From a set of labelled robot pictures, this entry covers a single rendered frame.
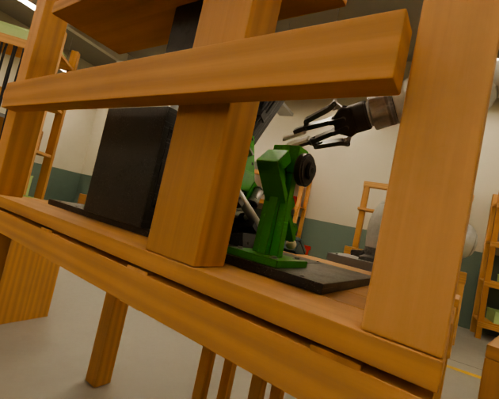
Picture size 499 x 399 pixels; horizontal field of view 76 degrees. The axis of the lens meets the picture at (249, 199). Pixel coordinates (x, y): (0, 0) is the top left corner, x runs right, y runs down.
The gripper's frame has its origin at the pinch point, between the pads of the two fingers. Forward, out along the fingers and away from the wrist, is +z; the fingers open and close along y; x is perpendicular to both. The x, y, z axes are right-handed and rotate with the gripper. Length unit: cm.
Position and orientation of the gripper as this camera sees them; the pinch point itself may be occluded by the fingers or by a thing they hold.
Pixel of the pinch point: (295, 138)
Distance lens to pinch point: 93.6
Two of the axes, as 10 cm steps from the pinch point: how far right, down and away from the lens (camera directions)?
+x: -2.9, 5.5, -7.8
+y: -4.3, -8.1, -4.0
